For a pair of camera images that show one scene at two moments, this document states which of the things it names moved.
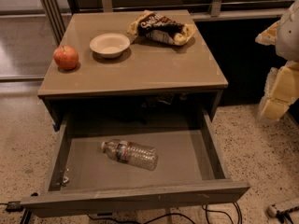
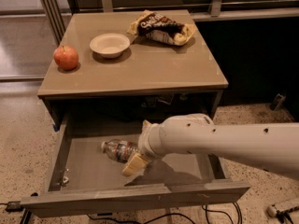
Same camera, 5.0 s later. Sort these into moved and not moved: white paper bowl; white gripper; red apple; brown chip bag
Moved: white gripper
Not moved: white paper bowl; brown chip bag; red apple
